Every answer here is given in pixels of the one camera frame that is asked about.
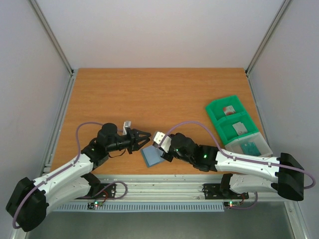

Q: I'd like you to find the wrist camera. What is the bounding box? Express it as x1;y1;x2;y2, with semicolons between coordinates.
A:
153;131;171;153
122;120;132;135

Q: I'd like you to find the circuit board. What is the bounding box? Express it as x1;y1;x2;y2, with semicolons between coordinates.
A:
224;201;244;208
87;201;104;210

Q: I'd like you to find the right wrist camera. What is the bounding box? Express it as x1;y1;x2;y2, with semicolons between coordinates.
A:
153;131;171;153

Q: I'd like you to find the grey slotted cable duct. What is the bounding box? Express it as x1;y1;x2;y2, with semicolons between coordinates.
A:
55;202;224;213

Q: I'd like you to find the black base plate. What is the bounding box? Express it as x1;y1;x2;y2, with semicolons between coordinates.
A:
77;183;116;199
202;183;249;200

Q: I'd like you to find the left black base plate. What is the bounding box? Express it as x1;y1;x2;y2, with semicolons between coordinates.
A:
77;183;116;199

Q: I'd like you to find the grey card in bin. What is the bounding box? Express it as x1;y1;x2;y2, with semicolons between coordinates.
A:
232;122;248;136

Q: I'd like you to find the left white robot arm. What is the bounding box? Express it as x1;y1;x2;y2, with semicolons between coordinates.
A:
5;122;151;232

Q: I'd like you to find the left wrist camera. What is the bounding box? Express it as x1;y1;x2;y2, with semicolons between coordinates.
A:
122;120;132;135

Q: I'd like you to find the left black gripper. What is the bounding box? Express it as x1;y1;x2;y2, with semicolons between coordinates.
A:
107;127;152;154

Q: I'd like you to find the blue card holder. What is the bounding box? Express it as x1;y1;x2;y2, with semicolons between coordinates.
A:
141;146;164;168

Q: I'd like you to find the red white card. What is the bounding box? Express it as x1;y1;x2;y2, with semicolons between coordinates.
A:
223;105;236;116

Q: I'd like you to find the left circuit board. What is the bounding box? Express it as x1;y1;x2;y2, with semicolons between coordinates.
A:
87;201;104;210

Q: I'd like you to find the teal card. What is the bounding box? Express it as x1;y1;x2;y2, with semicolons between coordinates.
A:
240;142;261;156

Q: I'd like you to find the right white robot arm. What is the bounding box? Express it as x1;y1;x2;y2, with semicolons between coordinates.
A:
153;132;304;201

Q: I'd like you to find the green bin far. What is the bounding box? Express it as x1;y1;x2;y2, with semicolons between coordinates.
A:
205;95;247;125

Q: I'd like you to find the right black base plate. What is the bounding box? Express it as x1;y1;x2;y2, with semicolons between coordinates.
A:
202;183;249;200

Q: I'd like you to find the right circuit board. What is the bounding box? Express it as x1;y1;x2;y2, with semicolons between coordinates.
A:
224;201;244;208

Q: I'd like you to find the white tray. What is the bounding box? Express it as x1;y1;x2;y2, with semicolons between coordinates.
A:
225;132;273;157

